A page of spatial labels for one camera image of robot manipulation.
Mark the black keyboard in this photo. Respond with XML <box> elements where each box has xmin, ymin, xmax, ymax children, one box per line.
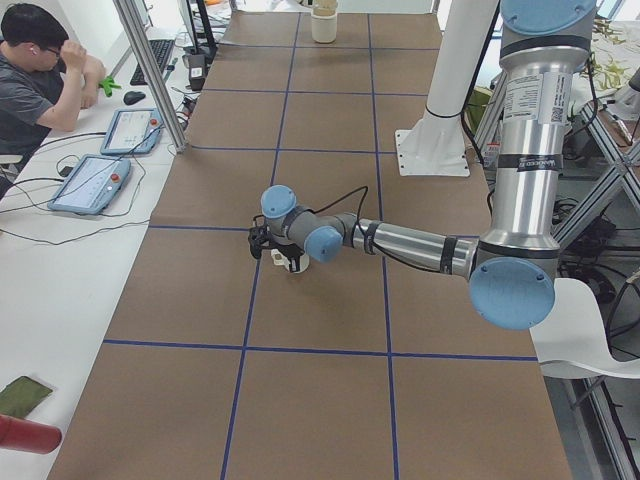
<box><xmin>129</xmin><ymin>38</ymin><xmax>176</xmax><ymax>86</ymax></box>

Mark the aluminium frame post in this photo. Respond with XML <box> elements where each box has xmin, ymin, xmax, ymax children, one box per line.
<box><xmin>113</xmin><ymin>0</ymin><xmax>187</xmax><ymax>153</ymax></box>

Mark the white chair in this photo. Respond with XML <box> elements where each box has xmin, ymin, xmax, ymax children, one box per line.
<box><xmin>530</xmin><ymin>278</ymin><xmax>639</xmax><ymax>380</ymax></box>

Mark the near blue teach pendant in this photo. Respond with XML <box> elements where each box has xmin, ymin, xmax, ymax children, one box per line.
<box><xmin>47</xmin><ymin>155</ymin><xmax>131</xmax><ymax>215</ymax></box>

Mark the red bottle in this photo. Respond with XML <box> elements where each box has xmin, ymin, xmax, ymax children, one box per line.
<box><xmin>1</xmin><ymin>415</ymin><xmax>62</xmax><ymax>454</ymax></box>

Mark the seated man grey shirt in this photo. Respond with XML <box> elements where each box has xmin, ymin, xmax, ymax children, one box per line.
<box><xmin>1</xmin><ymin>3</ymin><xmax>106</xmax><ymax>170</ymax></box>

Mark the cream plastic bin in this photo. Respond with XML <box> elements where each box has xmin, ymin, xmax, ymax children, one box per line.
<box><xmin>311</xmin><ymin>0</ymin><xmax>338</xmax><ymax>44</ymax></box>

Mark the left black braided cable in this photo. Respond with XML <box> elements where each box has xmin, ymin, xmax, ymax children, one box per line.
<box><xmin>251</xmin><ymin>185</ymin><xmax>451</xmax><ymax>274</ymax></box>

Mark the far blue teach pendant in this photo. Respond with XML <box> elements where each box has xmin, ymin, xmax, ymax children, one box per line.
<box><xmin>100</xmin><ymin>108</ymin><xmax>164</xmax><ymax>156</ymax></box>

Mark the blue teach pendant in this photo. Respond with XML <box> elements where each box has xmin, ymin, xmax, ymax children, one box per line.
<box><xmin>47</xmin><ymin>155</ymin><xmax>131</xmax><ymax>215</ymax></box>
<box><xmin>100</xmin><ymin>108</ymin><xmax>164</xmax><ymax>156</ymax></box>

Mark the white pedestal column base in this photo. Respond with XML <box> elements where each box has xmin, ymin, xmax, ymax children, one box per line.
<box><xmin>395</xmin><ymin>0</ymin><xmax>499</xmax><ymax>177</ymax></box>

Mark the black computer mouse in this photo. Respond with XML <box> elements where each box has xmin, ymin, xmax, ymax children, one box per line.
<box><xmin>123</xmin><ymin>91</ymin><xmax>146</xmax><ymax>106</ymax></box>

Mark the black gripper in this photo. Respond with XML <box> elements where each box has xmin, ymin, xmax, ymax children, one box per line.
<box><xmin>270</xmin><ymin>240</ymin><xmax>305</xmax><ymax>273</ymax></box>

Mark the green bean bag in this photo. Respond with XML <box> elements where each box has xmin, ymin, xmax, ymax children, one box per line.
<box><xmin>0</xmin><ymin>376</ymin><xmax>53</xmax><ymax>419</ymax></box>

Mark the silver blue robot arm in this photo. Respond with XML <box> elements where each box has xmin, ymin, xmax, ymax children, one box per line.
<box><xmin>248</xmin><ymin>1</ymin><xmax>597</xmax><ymax>330</ymax></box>

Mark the white mug with handle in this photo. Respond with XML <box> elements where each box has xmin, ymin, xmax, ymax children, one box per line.
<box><xmin>270</xmin><ymin>249</ymin><xmax>310</xmax><ymax>274</ymax></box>

